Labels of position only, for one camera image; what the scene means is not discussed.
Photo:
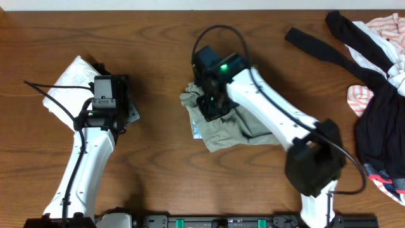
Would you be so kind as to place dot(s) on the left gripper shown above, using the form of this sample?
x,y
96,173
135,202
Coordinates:
x,y
133,113

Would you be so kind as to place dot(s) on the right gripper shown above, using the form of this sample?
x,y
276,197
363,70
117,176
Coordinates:
x,y
209,114

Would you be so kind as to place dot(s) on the khaki green shorts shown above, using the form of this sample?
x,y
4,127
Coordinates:
x,y
239,126

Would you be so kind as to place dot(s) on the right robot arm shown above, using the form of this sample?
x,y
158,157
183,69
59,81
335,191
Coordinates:
x,y
314,151

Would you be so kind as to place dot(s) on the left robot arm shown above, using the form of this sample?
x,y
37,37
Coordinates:
x,y
102,118

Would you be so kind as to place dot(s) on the folded black cloth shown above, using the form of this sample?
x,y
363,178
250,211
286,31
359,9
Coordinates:
x,y
100,68

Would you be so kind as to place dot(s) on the folded white cloth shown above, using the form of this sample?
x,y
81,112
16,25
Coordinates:
x,y
79,73

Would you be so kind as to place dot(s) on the black long garment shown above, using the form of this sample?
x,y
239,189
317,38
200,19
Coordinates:
x,y
380,129

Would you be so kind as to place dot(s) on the orange striped shirt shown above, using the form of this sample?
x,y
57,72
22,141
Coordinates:
x,y
359,98

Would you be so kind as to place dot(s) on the red blue striped cloth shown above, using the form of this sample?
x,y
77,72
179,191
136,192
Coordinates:
x,y
393,188

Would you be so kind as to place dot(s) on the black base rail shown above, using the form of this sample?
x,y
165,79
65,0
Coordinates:
x,y
253,221

